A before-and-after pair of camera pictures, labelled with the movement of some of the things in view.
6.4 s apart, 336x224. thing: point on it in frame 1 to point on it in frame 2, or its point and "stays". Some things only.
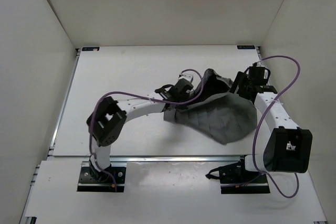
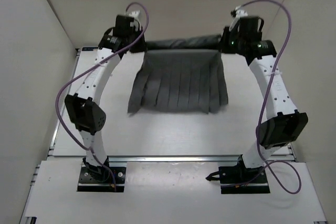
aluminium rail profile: x=178 y=159 stays
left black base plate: x=91 y=180 stays
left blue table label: x=91 y=49 stays
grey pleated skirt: x=219 y=107 to x=177 y=74
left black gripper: x=181 y=106 to x=141 y=46
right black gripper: x=239 y=81 to x=223 y=47
